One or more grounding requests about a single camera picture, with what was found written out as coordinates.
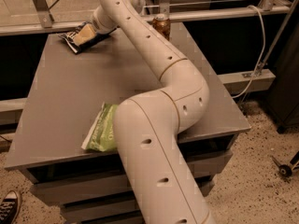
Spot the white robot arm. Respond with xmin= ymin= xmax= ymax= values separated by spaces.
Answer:
xmin=93 ymin=0 xmax=216 ymax=224

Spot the white cable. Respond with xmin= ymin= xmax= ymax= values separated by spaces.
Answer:
xmin=231 ymin=5 xmax=267 ymax=100

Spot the gold drink can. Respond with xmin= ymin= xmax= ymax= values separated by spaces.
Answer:
xmin=152 ymin=13 xmax=171 ymax=39

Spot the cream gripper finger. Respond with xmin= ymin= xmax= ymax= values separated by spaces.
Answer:
xmin=73 ymin=23 xmax=96 ymax=46

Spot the blue chip bag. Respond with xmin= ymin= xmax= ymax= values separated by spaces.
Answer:
xmin=59 ymin=21 xmax=115 ymax=54

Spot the black caster wheel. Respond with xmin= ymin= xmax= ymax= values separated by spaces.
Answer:
xmin=272 ymin=151 xmax=299 ymax=177

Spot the green jalapeno chip bag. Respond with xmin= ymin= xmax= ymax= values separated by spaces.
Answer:
xmin=81 ymin=103 xmax=118 ymax=152

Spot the black canvas sneaker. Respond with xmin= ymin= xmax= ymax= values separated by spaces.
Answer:
xmin=0 ymin=190 xmax=21 ymax=224

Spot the metal railing frame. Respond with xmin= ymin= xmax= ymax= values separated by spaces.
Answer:
xmin=0 ymin=0 xmax=299 ymax=37

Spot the black rolling cart base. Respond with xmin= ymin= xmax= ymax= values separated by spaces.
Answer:
xmin=266 ymin=26 xmax=299 ymax=133

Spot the grey drawer cabinet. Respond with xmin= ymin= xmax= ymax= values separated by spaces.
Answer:
xmin=5 ymin=23 xmax=250 ymax=224

